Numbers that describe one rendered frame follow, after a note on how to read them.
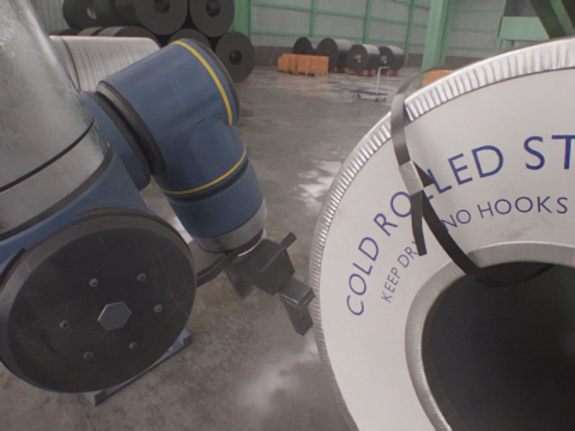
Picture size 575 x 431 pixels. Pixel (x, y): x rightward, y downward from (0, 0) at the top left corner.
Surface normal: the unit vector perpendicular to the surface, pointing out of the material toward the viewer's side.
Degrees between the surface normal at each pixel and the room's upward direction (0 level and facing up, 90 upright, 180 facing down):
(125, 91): 42
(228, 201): 93
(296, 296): 25
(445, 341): 70
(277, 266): 87
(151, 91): 55
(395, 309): 90
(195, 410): 0
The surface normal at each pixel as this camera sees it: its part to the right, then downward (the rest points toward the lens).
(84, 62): 0.58, -0.25
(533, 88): -0.74, 0.24
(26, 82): 0.92, 0.02
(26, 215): 0.61, 0.36
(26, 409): 0.04, -0.92
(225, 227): 0.29, 0.54
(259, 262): -0.28, -0.74
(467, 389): 0.46, -0.52
